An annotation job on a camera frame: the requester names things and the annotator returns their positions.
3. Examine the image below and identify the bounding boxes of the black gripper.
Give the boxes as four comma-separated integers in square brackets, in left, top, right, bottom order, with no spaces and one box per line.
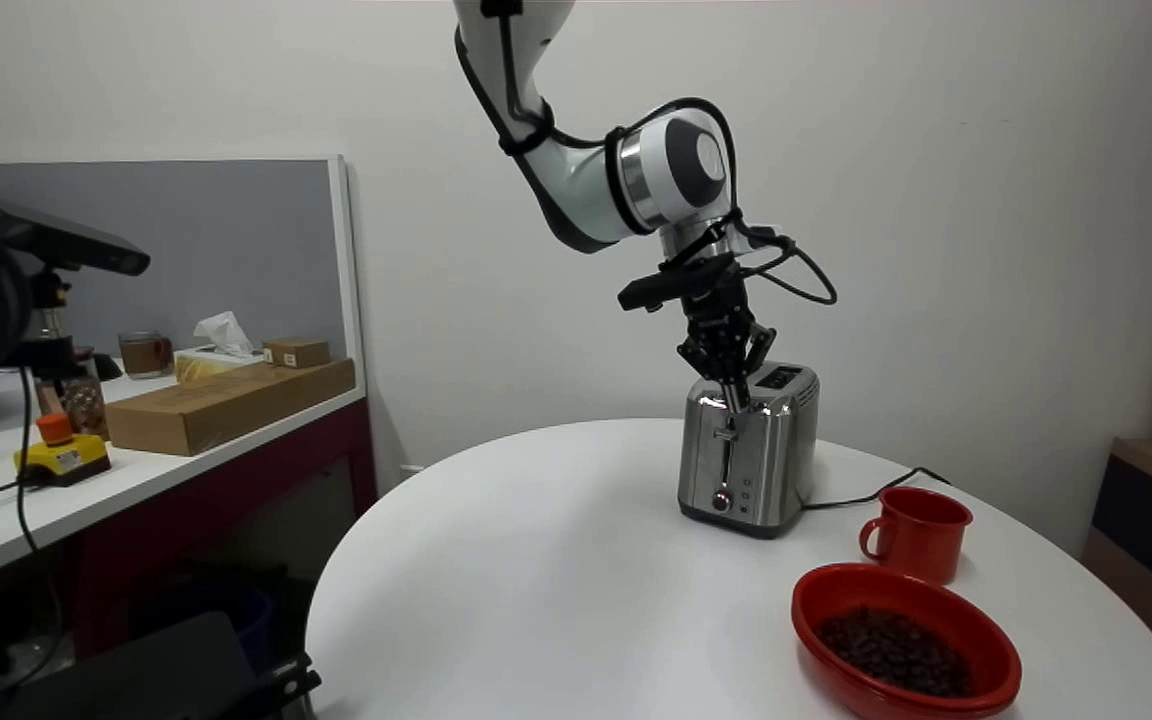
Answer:
[616,256,777,404]

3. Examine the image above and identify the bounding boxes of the stainless steel toaster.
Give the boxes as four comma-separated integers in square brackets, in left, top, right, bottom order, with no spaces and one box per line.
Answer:
[677,362,819,537]

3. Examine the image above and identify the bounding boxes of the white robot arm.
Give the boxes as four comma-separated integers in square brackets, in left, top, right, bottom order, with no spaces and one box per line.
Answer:
[454,0,777,404]

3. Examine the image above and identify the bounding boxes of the red mug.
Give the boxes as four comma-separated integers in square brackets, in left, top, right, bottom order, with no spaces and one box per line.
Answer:
[856,489,971,585]

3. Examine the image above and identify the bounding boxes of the red bowl of coffee beans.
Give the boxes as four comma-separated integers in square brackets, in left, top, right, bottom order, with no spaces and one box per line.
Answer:
[789,563,1024,720]

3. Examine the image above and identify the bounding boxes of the small brown cardboard box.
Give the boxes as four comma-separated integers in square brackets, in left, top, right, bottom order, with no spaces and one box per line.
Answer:
[263,337,333,368]

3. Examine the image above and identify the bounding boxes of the grey desk partition panel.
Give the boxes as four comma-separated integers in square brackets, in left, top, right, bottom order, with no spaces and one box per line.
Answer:
[0,158,360,357]

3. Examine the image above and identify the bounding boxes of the white tissue box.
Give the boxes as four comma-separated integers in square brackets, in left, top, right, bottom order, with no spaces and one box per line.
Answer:
[172,313,263,379]

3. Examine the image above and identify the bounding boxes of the flat cardboard box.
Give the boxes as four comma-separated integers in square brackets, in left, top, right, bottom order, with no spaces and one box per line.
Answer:
[103,360,358,456]

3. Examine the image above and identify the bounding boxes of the small brown cup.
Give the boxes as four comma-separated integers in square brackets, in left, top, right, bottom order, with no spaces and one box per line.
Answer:
[120,330,172,374]

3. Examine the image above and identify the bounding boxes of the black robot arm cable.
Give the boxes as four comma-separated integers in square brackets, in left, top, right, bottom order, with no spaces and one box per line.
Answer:
[454,0,842,313]

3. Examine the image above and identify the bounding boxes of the black toaster power cord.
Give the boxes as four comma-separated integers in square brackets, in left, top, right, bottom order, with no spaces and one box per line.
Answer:
[799,465,954,515]

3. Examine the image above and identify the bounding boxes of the black camera on stand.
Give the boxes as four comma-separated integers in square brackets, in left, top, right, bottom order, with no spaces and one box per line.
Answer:
[0,176,155,471]

